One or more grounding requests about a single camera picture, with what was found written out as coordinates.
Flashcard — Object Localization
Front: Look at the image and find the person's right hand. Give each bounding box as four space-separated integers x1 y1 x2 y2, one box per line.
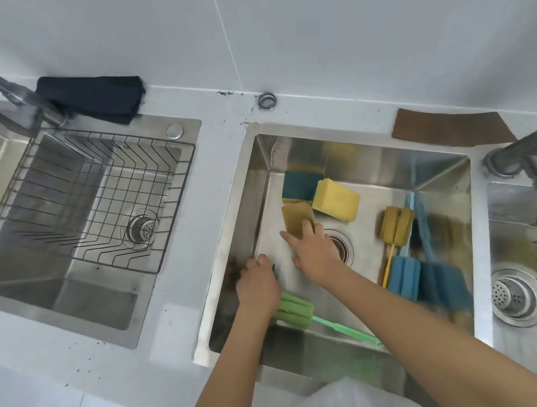
280 219 349 284

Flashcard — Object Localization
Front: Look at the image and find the person's left hand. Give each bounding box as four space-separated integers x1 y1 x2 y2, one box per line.
236 254 281 317

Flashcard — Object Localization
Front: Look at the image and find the worn brown sponge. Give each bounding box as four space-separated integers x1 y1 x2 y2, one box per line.
281 202 316 240

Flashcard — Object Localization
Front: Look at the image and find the person's left forearm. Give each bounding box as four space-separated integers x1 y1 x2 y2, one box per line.
194 308 281 407

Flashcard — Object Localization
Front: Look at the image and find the person's right forearm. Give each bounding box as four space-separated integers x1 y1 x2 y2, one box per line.
323 266 537 407

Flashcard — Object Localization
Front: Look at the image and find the round sink drain strainer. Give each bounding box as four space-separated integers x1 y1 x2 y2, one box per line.
125 214 156 245
491 268 537 328
323 228 355 268

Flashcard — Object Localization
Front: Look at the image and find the bright yellow sponge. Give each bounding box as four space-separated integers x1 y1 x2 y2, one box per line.
312 178 361 222

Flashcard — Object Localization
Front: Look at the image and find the green sponge bottle brush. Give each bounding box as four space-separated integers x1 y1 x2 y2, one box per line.
272 292 388 351

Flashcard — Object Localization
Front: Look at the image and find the green-topped yellow sponge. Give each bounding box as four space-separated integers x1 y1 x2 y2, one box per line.
282 170 324 205

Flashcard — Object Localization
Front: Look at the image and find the steel sink with sponges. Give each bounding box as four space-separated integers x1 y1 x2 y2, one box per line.
193 122 477 397

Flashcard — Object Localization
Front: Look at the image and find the yellow sponge bottle brush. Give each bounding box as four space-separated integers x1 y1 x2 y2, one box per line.
380 205 415 288

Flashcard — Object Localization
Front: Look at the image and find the blue sponge bottle brush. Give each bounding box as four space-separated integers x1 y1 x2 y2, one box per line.
388 191 422 301

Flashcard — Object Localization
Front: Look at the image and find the brown scouring cloth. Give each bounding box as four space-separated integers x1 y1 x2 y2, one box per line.
391 108 518 148

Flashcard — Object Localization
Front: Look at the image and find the steel sink with basket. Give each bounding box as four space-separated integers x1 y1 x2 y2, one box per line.
0 113 202 350

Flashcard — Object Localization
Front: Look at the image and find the empty steel sink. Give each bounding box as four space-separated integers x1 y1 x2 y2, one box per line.
486 180 537 362

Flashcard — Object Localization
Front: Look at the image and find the steel faucet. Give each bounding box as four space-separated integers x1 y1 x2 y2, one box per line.
482 131 537 188
0 75 70 139

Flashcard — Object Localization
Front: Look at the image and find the black folded cloth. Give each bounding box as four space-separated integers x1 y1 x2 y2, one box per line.
36 75 147 126

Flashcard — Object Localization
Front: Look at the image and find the wire drying basket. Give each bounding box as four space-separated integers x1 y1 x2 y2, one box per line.
0 128 196 275

